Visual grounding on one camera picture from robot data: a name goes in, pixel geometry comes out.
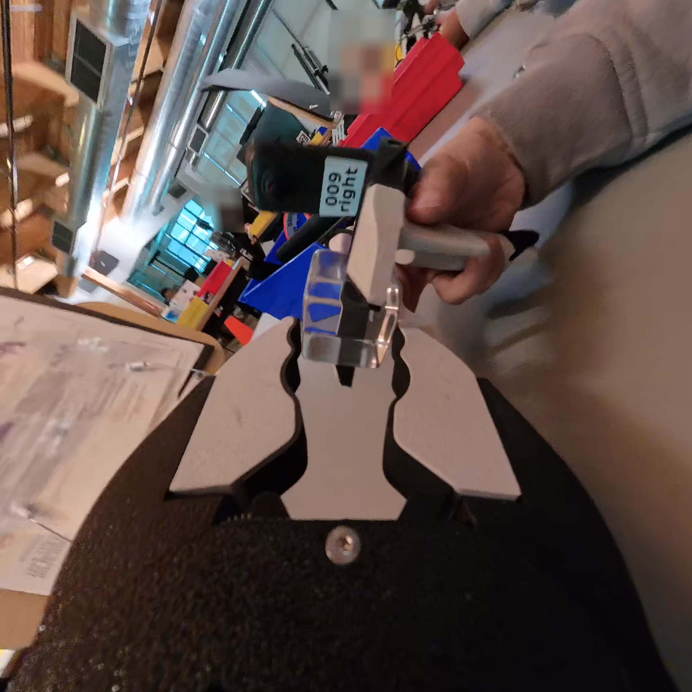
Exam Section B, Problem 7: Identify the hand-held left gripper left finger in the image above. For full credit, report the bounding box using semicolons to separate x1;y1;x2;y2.
169;319;306;498

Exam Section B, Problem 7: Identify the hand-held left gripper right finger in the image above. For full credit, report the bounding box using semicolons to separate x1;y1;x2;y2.
386;325;523;501

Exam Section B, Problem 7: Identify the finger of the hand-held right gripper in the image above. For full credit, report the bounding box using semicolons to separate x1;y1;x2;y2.
344;184;405;314

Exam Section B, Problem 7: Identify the clear colourless cube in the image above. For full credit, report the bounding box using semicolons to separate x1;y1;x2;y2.
300;247;401;371

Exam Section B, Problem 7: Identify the blue plastic bin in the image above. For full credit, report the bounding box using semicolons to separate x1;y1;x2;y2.
238;130;422;322

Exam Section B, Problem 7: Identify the person's right forearm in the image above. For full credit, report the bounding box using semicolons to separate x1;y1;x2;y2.
476;0;692;204

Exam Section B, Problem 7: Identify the grey desk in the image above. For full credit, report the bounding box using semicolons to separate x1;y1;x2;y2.
211;0;692;692

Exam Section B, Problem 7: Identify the person's right hand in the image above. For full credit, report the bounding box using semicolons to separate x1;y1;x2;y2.
403;117;527;306

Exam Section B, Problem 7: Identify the red storage bin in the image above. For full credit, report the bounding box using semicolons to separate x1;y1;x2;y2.
201;260;241;299

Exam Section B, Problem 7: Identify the yellow storage bin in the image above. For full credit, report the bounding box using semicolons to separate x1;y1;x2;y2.
179;292;217;331

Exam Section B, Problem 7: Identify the red plastic bin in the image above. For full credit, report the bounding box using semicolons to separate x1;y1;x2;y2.
346;35;466;148

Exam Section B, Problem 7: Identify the wooden document stand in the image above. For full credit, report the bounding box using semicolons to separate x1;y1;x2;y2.
0;287;226;655

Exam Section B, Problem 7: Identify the printed instruction sheet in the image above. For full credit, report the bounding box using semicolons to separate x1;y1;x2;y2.
0;294;206;595

